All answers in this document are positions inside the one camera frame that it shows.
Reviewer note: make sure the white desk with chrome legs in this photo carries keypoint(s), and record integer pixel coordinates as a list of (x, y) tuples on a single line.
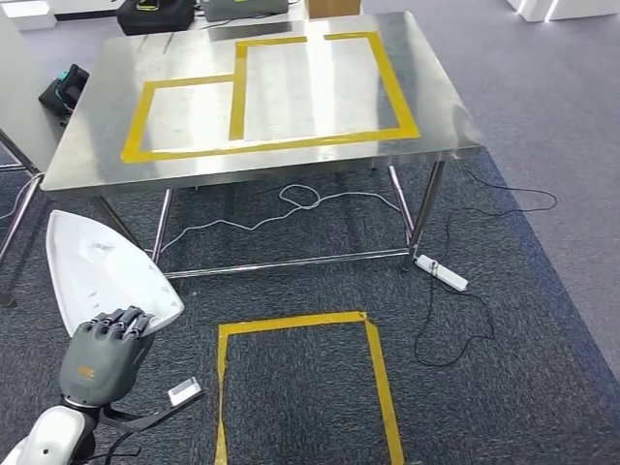
[(19, 96)]

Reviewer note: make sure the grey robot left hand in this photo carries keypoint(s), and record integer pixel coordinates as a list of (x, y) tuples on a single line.
[(102, 366)]

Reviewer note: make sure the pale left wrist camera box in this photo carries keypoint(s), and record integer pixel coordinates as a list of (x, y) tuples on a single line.
[(184, 391)]

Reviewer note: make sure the stainless steel workbench table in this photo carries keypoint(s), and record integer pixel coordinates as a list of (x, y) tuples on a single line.
[(290, 83)]

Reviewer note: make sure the black and teal backpack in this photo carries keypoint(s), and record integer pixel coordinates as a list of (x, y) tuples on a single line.
[(65, 90)]

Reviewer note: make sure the black carry bag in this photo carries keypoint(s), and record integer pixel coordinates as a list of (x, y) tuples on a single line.
[(155, 19)]

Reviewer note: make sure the white display plinth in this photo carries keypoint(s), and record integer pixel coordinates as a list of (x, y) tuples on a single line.
[(29, 16), (581, 8)]

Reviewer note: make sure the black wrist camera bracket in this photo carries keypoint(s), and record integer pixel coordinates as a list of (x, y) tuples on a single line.
[(140, 420)]

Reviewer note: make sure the white power strip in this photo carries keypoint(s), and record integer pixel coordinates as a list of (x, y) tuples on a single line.
[(443, 274)]

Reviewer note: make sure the yellow floor tape square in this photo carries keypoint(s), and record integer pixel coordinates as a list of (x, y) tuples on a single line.
[(382, 385)]

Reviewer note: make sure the yellow tape double frame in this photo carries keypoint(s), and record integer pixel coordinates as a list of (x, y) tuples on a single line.
[(237, 96)]

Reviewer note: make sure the white plastic shell part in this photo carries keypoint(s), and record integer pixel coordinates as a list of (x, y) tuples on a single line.
[(96, 269)]

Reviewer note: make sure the black remote controller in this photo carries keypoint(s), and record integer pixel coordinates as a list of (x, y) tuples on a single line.
[(148, 5)]

